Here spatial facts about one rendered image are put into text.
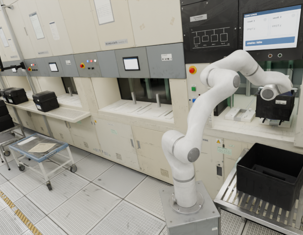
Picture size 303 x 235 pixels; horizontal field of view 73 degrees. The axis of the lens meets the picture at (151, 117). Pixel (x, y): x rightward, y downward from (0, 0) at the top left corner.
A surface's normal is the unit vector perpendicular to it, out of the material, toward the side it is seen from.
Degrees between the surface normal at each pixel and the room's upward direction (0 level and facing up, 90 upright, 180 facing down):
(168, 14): 90
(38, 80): 90
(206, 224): 90
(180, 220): 0
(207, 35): 90
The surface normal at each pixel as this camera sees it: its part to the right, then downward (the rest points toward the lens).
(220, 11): -0.61, 0.39
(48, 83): 0.78, 0.13
